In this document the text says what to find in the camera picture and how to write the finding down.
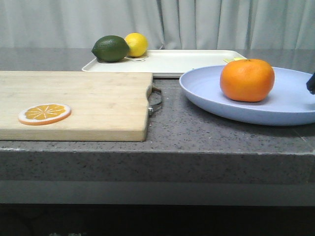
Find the metal cutting board handle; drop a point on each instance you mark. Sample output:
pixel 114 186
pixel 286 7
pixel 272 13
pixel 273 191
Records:
pixel 155 100

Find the yellow lemon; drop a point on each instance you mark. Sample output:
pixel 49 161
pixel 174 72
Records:
pixel 137 43

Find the orange slice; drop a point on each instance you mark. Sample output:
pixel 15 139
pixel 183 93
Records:
pixel 44 114

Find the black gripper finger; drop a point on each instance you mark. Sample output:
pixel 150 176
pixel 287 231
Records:
pixel 311 84

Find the grey curtain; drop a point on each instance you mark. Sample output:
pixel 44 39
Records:
pixel 167 24

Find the wooden cutting board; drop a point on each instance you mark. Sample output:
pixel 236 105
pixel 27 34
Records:
pixel 105 106

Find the green lime fruit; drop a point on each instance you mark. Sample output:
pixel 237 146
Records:
pixel 110 48

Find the whole orange fruit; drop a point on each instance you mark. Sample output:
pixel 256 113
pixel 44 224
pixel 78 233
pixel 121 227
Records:
pixel 247 80

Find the yellow plastic knife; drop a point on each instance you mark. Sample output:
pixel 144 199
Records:
pixel 228 60

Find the cream rectangular tray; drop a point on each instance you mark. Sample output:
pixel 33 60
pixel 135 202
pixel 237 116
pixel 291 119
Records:
pixel 165 63

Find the light blue plate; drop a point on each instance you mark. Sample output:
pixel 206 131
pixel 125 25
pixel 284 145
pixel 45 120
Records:
pixel 289 102

